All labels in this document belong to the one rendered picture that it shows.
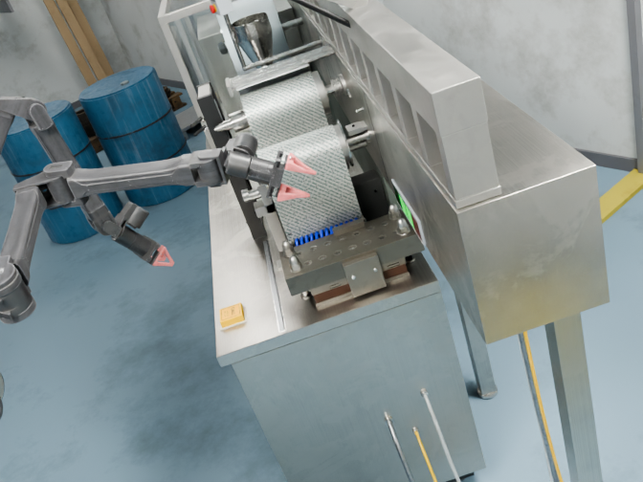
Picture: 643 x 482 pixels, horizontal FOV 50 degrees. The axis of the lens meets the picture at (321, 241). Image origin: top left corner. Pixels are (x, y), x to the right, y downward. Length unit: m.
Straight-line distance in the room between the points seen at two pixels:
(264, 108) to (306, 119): 0.14
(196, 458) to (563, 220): 2.17
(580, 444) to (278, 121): 1.25
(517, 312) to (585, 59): 2.78
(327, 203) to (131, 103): 3.28
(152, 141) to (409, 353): 3.54
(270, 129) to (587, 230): 1.18
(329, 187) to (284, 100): 0.33
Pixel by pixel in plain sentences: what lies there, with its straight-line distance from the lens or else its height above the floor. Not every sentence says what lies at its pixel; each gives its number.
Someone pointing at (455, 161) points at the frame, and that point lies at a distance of 1.17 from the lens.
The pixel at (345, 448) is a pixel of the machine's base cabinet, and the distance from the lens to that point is 2.29.
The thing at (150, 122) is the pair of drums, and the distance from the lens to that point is 5.25.
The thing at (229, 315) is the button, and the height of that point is 0.92.
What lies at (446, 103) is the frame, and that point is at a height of 1.63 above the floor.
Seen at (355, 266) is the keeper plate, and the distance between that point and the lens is 1.93.
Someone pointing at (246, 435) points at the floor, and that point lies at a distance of 3.08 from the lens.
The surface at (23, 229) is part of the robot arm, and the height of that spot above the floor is 1.50.
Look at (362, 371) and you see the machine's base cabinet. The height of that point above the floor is 0.68.
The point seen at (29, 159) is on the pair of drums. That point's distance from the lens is 5.25.
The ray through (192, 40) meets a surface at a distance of 2.94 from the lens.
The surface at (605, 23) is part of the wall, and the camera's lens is 3.87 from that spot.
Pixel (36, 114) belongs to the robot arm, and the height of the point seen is 1.64.
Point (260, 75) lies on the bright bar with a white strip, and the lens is 2.23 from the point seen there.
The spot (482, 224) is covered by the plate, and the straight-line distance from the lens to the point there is 1.23.
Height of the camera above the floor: 2.05
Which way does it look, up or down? 30 degrees down
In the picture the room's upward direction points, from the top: 19 degrees counter-clockwise
